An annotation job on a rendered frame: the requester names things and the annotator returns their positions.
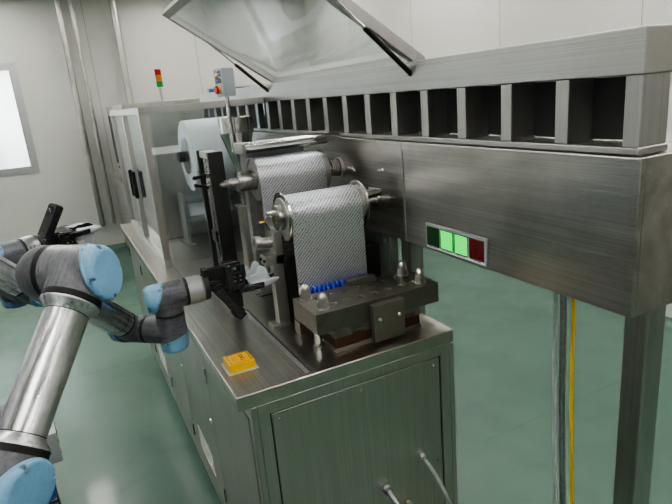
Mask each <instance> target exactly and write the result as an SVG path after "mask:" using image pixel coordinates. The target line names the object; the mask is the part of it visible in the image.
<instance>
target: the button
mask: <svg viewBox="0 0 672 504"><path fill-rule="evenodd" d="M223 361H224V365H225V366H226V368H227V369H228V370H229V372H230V373H231V374H233V373H236V372H239V371H243V370H246V369H249V368H253V367H256V364H255V359H254V358H253V357H252V356H251V355H250V353H249V352H248V351H243V352H239V353H236V354H232V355H229V356H225V357H223Z"/></svg>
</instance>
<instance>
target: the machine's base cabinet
mask: <svg viewBox="0 0 672 504"><path fill-rule="evenodd" d="M129 253H130V256H131V259H132V264H133V269H134V274H135V279H136V284H137V289H138V295H139V300H140V305H141V310H142V315H148V316H155V314H149V313H148V312H147V310H146V306H145V302H144V297H143V289H144V288H145V287H146V286H150V285H153V284H155V283H154V281H153V279H152V278H151V276H150V275H149V273H148V272H147V270H146V269H145V267H144V266H143V264H142V262H141V261H140V259H139V258H138V256H137V255H136V253H135V252H134V250H133V248H132V247H131V245H130V244H129ZM160 345H161V344H155V343H150V346H151V348H152V350H153V352H154V355H155V357H156V359H157V361H158V363H159V366H160V368H161V370H162V372H163V375H164V377H165V379H166V381H167V383H168V386H169V388H170V390H171V392H172V395H173V397H174V399H175V401H176V404H177V406H178V408H179V410H180V412H181V415H182V417H183V419H184V421H185V424H186V426H187V428H188V430H189V432H190V435H191V437H192V439H193V441H194V444H195V446H196V448H197V450H198V452H199V455H200V457H201V459H202V461H203V464H204V466H205V468H206V470H207V472H208V475H209V477H210V479H211V481H212V484H213V486H214V488H215V490H216V492H217V495H218V497H219V499H220V501H221V504H393V502H392V501H391V499H390V498H389V496H386V495H385V494H384V493H383V488H384V486H385V485H387V484H389V485H391V487H392V488H393V493H394V495H395V496H396V498H397V499H398V501H399V502H400V504H405V502H406V500H408V499H410V500H411V501H412V502H413V504H449V503H448V501H447V499H446V497H445V495H444V493H443V491H442V489H441V487H440V485H439V484H438V482H437V480H436V478H435V477H434V475H433V473H432V472H431V470H430V469H429V467H428V466H427V464H426V463H425V462H423V461H422V460H420V458H419V456H420V454H421V453H423V452H424V453H425V454H426V455H427V456H428V458H427V460H428V461H429V462H430V464H431V465H432V466H433V468H434V470H435V471H436V473H437V474H438V476H439V478H440V480H441V481H442V483H443V485H444V487H445V489H446V491H447V493H448V495H449V497H450V499H451V501H452V503H453V504H458V490H457V455H456V419H455V384H454V348H453V342H450V343H447V344H444V345H441V346H438V347H435V348H431V349H428V350H425V351H422V352H419V353H416V354H413V355H410V356H407V357H404V358H401V359H398V360H395V361H392V362H389V363H386V364H383V365H380V366H377V367H374V368H371V369H368V370H365V371H362V372H359V373H356V374H353V375H350V376H347V377H344V378H341V379H338V380H335V381H332V382H329V383H326V384H323V385H320V386H317V387H314V388H311V389H308V390H305V391H302V392H299V393H296V394H293V395H290V396H287V397H284V398H280V399H277V400H274V401H271V402H268V403H265V404H262V405H259V406H256V407H253V408H250V409H247V410H244V411H241V412H238V411H237V410H236V408H235V406H234V405H233V403H232V402H231V400H230V399H229V397H228V396H227V394H226V393H225V391H224V389H223V388H222V386H221V385H220V383H219V382H218V380H217V379H216V377H215V375H214V374H213V372H212V371H211V369H210V368H209V366H208V365H207V363H206V362H205V360H204V358H203V357H202V355H201V354H200V352H199V351H198V349H197V348H196V346H195V345H194V343H193V341H192V340H191V338H190V337H189V345H188V347H187V348H186V349H185V350H183V351H181V352H178V353H173V354H168V353H166V352H163V351H162V348H161V346H160Z"/></svg>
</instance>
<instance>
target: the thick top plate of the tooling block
mask: <svg viewBox="0 0 672 504"><path fill-rule="evenodd" d="M407 273H408V275H407V276H397V275H396V274H397V272H396V273H392V274H388V275H384V276H380V277H376V280H375V281H371V282H367V283H363V284H359V285H355V286H351V287H347V286H346V285H344V286H340V287H336V288H332V289H329V290H325V291H321V292H323V293H325V294H326V295H327V299H328V301H329V306H330V309H328V310H324V311H320V310H317V301H318V295H319V293H321V292H317V293H313V294H311V297H312V300H310V301H300V297H297V298H293V307H294V316H295V318H296V319H297V320H298V321H300V322H301V323H302V324H303V325H305V326H306V327H307V328H308V329H309V330H311V331H312V332H313V333H314V334H316V335H317V336H320V335H323V334H327V333H330V332H334V331H337V330H341V329H344V328H348V327H351V326H355V325H358V324H361V323H365V322H368V321H371V315H370V304H373V303H377V302H381V301H384V300H388V299H391V298H395V297H399V296H400V297H402V298H404V311H406V310H410V309H413V308H417V307H420V306H424V305H427V304H431V303H434V302H437V301H439V296H438V282H436V281H434V280H431V279H429V278H426V277H425V280H426V283H425V284H415V283H414V281H415V276H414V275H415V272H412V271H410V270H407Z"/></svg>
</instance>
